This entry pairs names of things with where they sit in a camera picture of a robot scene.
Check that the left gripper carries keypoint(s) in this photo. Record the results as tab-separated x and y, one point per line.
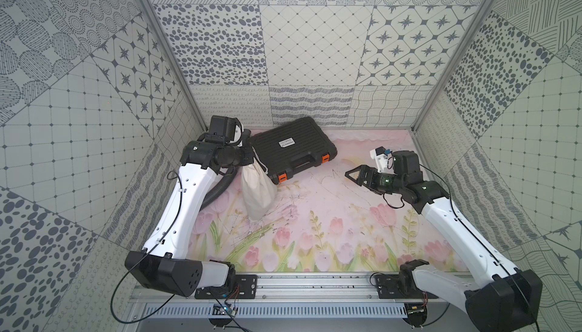
245	154

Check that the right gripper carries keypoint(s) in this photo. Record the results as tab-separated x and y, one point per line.
363	170

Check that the white cloth soil bag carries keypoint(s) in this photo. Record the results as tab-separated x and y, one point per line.
258	190

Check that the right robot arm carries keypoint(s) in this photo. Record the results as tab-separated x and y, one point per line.
501	297

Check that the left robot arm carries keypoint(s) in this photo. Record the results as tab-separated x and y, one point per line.
162	263

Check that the black plastic tool case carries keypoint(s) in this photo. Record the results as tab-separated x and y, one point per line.
292	148

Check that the pink floral table mat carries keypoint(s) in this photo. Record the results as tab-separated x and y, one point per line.
323	222

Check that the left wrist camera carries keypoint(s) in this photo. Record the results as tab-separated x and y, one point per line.
224	131

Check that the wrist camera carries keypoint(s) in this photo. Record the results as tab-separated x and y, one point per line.
383	159
224	131

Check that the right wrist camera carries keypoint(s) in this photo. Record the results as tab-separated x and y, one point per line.
383	159

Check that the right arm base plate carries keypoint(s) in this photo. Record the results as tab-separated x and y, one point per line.
389	287

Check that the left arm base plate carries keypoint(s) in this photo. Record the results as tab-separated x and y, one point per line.
241	286

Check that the aluminium mounting rail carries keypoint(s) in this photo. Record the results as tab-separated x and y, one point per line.
302	288

